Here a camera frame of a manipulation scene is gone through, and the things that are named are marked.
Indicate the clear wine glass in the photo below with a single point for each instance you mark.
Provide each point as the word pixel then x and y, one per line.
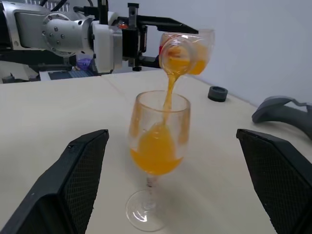
pixel 156 156

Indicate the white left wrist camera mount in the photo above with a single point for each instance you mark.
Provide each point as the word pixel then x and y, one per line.
pixel 104 48

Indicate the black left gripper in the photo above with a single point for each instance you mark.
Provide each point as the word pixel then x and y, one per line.
pixel 131 44

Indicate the dark laptop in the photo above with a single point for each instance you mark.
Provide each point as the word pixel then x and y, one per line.
pixel 83 73

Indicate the grey curved plastic piece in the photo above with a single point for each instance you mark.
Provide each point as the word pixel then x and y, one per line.
pixel 275 109

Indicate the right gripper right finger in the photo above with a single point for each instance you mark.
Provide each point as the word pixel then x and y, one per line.
pixel 280 185

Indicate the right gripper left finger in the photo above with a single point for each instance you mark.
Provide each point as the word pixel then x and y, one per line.
pixel 56 190

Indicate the clear bottle with orange drink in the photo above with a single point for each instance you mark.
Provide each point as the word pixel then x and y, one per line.
pixel 202 48

